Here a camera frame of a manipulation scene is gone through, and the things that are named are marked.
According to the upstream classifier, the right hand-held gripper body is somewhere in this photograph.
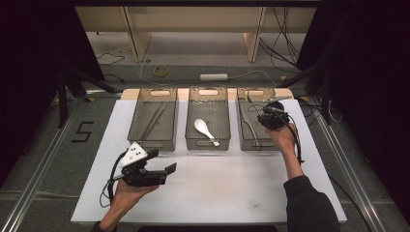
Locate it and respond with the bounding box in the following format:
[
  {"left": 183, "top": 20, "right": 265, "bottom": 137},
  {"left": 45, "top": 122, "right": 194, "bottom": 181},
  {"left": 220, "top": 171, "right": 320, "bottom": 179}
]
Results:
[{"left": 256, "top": 95, "right": 293, "bottom": 131}]

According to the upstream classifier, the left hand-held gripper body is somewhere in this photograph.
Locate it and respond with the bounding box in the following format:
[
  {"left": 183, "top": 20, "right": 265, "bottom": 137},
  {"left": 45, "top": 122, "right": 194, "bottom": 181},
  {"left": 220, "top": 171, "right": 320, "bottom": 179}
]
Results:
[{"left": 119, "top": 141, "right": 169, "bottom": 189}]

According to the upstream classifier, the silver metal fork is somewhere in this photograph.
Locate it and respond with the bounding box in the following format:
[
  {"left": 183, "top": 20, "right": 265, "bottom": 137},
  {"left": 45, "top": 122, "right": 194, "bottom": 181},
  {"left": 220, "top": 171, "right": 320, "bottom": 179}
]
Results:
[{"left": 242, "top": 118, "right": 261, "bottom": 150}]

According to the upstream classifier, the smoky clear plastic bin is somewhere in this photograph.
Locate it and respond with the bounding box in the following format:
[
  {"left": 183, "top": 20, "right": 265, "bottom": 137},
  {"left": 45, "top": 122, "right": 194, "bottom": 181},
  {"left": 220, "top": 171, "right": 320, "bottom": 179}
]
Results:
[
  {"left": 236, "top": 87, "right": 289, "bottom": 152},
  {"left": 127, "top": 87, "right": 179, "bottom": 153},
  {"left": 185, "top": 86, "right": 232, "bottom": 152}
]

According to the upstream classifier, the dark metal chopstick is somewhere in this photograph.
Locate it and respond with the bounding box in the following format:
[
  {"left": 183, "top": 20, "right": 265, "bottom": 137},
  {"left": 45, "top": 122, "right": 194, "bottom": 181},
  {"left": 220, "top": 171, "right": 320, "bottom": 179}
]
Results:
[
  {"left": 144, "top": 101, "right": 170, "bottom": 141},
  {"left": 139, "top": 101, "right": 163, "bottom": 141}
]

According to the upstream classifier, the white ceramic soup spoon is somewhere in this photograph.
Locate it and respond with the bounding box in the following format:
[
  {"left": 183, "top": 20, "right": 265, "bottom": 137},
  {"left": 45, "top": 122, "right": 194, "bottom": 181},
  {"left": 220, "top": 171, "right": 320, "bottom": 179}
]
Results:
[{"left": 193, "top": 118, "right": 220, "bottom": 148}]

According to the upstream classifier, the person's right hand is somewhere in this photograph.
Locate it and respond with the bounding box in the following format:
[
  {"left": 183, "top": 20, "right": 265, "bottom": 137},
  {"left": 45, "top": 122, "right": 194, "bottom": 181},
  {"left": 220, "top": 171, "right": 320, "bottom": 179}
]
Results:
[{"left": 265, "top": 123, "right": 298, "bottom": 157}]

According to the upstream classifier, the person's left hand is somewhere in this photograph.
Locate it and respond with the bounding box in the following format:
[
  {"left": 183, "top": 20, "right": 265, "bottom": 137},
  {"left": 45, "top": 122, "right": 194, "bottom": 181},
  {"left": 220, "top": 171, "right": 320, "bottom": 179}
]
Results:
[{"left": 109, "top": 178, "right": 161, "bottom": 217}]

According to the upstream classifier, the white table mat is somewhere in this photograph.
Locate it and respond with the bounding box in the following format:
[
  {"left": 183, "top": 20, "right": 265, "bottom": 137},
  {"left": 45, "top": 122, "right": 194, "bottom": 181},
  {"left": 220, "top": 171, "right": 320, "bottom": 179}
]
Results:
[{"left": 71, "top": 98, "right": 348, "bottom": 225}]

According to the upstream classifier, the black metal stand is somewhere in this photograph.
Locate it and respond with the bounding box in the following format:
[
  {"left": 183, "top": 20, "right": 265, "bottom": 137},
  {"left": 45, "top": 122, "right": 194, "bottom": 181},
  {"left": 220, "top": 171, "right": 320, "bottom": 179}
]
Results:
[
  {"left": 56, "top": 67, "right": 118, "bottom": 129},
  {"left": 278, "top": 61, "right": 334, "bottom": 126}
]

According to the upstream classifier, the white power strip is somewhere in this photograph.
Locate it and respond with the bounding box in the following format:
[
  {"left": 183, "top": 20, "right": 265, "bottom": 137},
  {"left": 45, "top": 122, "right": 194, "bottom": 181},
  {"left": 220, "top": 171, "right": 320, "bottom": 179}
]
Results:
[{"left": 199, "top": 72, "right": 229, "bottom": 82}]

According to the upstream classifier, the yellow tape roll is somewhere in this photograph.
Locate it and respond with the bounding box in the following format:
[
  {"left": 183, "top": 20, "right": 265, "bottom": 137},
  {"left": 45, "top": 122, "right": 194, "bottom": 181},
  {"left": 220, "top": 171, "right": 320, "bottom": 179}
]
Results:
[{"left": 152, "top": 65, "right": 170, "bottom": 78}]

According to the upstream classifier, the dark curtain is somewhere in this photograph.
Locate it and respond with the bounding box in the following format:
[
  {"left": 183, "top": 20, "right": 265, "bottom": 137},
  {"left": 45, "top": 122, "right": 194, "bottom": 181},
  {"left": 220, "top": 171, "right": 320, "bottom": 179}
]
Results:
[
  {"left": 295, "top": 0, "right": 410, "bottom": 223},
  {"left": 0, "top": 0, "right": 104, "bottom": 188}
]

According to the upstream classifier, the beige wooden shelf unit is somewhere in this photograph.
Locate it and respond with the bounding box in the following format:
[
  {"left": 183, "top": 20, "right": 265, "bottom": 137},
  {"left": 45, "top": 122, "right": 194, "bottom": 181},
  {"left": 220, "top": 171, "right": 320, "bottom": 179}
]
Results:
[{"left": 73, "top": 6, "right": 318, "bottom": 64}]

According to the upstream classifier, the right hand-held gripper black cable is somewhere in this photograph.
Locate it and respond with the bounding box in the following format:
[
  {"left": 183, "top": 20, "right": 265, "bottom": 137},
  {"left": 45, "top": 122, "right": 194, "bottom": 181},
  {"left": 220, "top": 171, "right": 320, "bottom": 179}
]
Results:
[{"left": 246, "top": 91, "right": 306, "bottom": 166}]

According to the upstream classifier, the hand-held gripper black cable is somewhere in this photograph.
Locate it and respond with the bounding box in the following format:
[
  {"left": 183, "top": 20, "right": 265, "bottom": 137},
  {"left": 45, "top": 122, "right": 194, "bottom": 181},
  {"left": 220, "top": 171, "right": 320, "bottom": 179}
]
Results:
[
  {"left": 246, "top": 91, "right": 306, "bottom": 166},
  {"left": 99, "top": 151, "right": 130, "bottom": 209}
]

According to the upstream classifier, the left hand-held gripper black cable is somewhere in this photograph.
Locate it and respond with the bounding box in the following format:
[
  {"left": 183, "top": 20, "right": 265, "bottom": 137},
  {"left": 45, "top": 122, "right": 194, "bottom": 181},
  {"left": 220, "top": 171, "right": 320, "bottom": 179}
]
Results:
[{"left": 99, "top": 151, "right": 130, "bottom": 209}]

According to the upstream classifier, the bundle of black cables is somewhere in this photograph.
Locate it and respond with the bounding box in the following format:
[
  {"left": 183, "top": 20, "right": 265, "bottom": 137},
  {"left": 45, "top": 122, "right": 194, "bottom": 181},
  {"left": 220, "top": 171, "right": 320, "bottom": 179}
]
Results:
[{"left": 259, "top": 6, "right": 303, "bottom": 74}]

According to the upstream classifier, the white power strip cable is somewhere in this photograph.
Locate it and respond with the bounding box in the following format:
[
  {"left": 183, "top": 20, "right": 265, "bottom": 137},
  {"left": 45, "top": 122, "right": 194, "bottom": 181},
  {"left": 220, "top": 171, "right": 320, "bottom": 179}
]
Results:
[{"left": 138, "top": 59, "right": 278, "bottom": 89}]

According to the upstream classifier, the aluminium floor rail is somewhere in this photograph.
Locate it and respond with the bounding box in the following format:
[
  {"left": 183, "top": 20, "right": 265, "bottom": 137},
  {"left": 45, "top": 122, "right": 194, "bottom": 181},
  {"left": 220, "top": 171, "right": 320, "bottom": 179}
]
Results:
[
  {"left": 307, "top": 96, "right": 390, "bottom": 232},
  {"left": 0, "top": 98, "right": 80, "bottom": 232}
]

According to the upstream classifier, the thin black floor cable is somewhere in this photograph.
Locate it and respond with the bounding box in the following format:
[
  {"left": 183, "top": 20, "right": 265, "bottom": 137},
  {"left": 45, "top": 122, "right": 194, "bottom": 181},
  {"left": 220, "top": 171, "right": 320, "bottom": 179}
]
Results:
[{"left": 95, "top": 52, "right": 126, "bottom": 67}]

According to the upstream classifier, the thick black floor cable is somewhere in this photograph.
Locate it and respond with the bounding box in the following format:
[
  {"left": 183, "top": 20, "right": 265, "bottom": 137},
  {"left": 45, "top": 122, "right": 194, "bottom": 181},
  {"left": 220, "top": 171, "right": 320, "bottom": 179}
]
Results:
[{"left": 328, "top": 174, "right": 373, "bottom": 232}]

